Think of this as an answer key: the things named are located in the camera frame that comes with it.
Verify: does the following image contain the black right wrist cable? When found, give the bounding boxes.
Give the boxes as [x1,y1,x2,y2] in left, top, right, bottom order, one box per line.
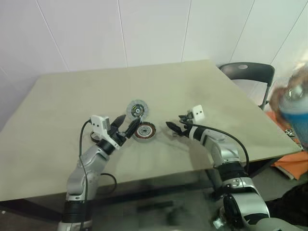
[180,120,250,178]

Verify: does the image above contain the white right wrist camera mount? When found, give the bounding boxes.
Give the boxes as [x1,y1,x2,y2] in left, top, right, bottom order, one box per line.
[186,104,206,124]

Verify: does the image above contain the orange cloth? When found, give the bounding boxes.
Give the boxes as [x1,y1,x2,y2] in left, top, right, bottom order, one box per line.
[264,110,308,180]

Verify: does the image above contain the person's dark clothing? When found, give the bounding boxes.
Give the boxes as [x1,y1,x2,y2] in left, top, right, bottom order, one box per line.
[266,184,308,224]

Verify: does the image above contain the black metal table frame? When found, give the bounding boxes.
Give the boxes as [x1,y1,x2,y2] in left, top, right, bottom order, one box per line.
[0,157,280,217]

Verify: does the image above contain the small metal caster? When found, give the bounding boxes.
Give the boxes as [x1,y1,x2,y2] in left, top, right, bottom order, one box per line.
[211,211,227,229]

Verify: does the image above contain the motor stator copper windings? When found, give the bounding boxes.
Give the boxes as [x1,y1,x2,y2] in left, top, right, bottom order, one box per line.
[133,122,158,144]

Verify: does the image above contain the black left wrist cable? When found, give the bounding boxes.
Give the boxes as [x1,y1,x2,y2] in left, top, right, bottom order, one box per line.
[78,119,92,231]

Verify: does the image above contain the person's right hand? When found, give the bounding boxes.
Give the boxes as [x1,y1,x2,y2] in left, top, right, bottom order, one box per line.
[268,61,308,114]

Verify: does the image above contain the thin black cable loop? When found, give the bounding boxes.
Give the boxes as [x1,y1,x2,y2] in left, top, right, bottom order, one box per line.
[100,172,118,193]

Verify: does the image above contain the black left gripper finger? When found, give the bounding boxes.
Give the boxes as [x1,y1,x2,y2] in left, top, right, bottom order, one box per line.
[125,117,141,140]
[111,114,127,132]

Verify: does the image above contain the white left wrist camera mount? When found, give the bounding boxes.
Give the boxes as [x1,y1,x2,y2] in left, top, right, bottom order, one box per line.
[89,115,121,150]

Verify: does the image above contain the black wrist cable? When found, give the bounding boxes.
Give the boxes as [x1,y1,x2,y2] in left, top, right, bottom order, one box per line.
[78,119,92,231]
[180,120,250,178]

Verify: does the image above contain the black folding chair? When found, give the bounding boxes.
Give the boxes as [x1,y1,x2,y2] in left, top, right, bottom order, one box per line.
[218,62,276,110]

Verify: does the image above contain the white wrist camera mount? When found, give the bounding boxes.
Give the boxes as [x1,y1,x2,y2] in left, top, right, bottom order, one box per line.
[89,115,121,150]
[186,104,206,124]

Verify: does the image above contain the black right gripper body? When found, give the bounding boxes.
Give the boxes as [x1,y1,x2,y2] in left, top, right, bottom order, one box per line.
[181,120,195,137]

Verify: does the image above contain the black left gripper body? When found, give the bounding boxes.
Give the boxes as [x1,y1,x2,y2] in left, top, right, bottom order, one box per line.
[109,128,127,146]

